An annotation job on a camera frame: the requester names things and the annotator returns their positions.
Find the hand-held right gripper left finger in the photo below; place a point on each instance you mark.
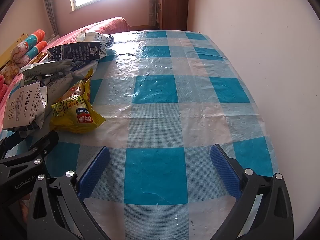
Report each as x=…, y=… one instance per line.
x=93, y=172

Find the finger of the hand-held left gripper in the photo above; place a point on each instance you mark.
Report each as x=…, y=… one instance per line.
x=3, y=148
x=47, y=142

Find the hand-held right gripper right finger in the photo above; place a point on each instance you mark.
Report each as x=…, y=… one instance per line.
x=225, y=170

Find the white cardboard box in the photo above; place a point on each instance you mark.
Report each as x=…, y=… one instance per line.
x=22, y=105

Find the white blue foil bag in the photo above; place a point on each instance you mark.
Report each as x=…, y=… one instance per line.
x=50, y=68

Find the yellow snack bag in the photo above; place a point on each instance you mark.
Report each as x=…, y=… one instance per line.
x=72, y=116

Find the red printed pillow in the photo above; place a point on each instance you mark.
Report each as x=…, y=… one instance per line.
x=3, y=87

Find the beige floral pillow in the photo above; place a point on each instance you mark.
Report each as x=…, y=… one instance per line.
x=8, y=71

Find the blue checked plastic tablecloth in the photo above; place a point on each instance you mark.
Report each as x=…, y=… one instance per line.
x=175, y=105

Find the brown crumpled cloth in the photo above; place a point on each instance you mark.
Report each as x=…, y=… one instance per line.
x=38, y=58

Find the orange teal rolled quilt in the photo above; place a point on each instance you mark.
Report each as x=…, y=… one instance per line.
x=31, y=40
x=33, y=51

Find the dark blue milk carton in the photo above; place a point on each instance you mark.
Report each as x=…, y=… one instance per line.
x=75, y=51

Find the yellow headboard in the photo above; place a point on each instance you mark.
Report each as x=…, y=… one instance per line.
x=12, y=47

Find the white blue Magicday bag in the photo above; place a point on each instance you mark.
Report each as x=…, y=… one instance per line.
x=97, y=38

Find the pink bed blanket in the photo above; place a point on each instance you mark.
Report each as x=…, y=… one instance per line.
x=100, y=27

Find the brown wooden cabinet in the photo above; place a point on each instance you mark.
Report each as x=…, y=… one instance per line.
x=175, y=5

